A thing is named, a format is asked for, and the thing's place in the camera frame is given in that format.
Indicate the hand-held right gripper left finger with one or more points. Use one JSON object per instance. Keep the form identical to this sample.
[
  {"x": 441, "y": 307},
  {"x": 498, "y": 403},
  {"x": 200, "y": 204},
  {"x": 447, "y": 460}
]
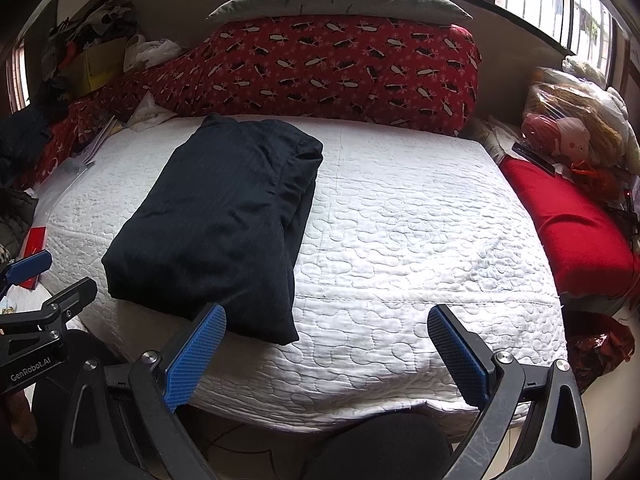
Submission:
[{"x": 195, "y": 355}]

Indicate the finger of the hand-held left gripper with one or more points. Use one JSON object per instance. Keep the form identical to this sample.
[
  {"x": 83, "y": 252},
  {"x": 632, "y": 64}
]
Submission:
[
  {"x": 70, "y": 297},
  {"x": 30, "y": 266}
]

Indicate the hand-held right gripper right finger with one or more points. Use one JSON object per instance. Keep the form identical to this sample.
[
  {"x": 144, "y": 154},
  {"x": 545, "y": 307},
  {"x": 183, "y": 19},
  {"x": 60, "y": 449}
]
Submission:
[{"x": 457, "y": 355}]

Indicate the dark navy pants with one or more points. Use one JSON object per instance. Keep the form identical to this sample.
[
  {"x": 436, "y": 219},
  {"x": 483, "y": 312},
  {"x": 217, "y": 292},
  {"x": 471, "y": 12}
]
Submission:
[{"x": 215, "y": 220}]

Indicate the dark bundled clothes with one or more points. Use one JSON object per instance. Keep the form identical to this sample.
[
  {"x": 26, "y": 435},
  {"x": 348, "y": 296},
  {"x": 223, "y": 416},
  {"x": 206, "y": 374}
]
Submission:
[{"x": 20, "y": 135}]

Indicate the pile of mixed clothes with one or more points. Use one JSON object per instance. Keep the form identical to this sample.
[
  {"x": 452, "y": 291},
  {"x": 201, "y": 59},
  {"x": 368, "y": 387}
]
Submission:
[{"x": 107, "y": 17}]

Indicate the olive quilted jacket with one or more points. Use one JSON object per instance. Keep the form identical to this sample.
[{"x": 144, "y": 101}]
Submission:
[{"x": 12, "y": 220}]

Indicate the red star print cloth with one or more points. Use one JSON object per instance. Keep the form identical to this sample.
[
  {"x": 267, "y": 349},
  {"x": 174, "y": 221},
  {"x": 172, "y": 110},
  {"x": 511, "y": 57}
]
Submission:
[{"x": 60, "y": 145}]

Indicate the white quilted bed cover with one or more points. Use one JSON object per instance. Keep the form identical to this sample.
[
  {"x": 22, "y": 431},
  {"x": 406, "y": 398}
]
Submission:
[{"x": 400, "y": 240}]

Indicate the red patterned bag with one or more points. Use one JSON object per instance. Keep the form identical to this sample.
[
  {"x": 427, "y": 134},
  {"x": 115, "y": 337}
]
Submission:
[{"x": 600, "y": 350}]

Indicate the white papers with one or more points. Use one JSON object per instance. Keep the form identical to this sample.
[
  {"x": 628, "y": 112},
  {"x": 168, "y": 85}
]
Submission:
[{"x": 97, "y": 140}]

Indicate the plain red cloth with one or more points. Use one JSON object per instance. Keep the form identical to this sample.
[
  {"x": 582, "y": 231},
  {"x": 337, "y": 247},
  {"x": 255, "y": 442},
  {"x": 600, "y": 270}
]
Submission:
[{"x": 575, "y": 230}]

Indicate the yellow cardboard box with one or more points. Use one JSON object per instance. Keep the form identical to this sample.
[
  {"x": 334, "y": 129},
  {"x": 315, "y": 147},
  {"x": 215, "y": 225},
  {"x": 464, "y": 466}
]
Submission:
[{"x": 97, "y": 67}]

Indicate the black flat case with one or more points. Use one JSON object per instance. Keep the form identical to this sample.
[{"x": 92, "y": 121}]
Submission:
[{"x": 532, "y": 157}]

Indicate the white plastic bag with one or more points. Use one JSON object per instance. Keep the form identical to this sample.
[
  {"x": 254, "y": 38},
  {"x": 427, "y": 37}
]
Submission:
[{"x": 150, "y": 52}]

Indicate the plastic bag of plush toys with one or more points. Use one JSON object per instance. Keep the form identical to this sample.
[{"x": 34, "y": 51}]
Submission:
[{"x": 585, "y": 110}]

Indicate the red penguin print blanket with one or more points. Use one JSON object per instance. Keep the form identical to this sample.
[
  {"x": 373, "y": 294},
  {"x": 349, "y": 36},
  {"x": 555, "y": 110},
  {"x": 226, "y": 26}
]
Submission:
[{"x": 325, "y": 70}]

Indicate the white plush toy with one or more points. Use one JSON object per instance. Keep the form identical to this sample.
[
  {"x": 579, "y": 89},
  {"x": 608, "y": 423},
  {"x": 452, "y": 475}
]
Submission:
[{"x": 582, "y": 67}]

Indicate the grey pillow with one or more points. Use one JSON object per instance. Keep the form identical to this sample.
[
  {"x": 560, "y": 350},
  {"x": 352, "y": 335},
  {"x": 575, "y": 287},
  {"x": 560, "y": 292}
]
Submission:
[{"x": 340, "y": 2}]

